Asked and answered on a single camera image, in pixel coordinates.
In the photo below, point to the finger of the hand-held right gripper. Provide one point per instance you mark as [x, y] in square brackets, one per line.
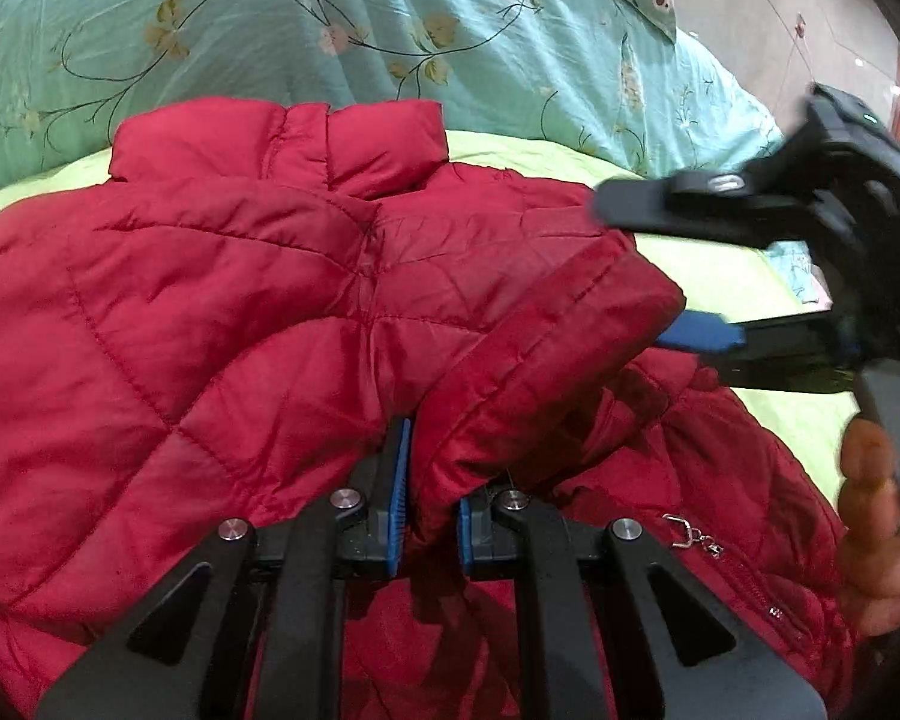
[701, 334]
[645, 202]

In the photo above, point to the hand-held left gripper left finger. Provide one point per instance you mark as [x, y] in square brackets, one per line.
[399, 510]

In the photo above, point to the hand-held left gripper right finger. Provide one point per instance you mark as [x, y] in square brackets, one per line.
[466, 540]

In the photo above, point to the red quilted jacket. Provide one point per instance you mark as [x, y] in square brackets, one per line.
[232, 277]

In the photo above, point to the person's right hand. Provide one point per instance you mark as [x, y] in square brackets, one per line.
[877, 570]

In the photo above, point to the light green bed sheet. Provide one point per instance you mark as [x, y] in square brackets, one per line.
[720, 270]

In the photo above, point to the teal floral quilt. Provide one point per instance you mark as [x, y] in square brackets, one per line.
[420, 7]

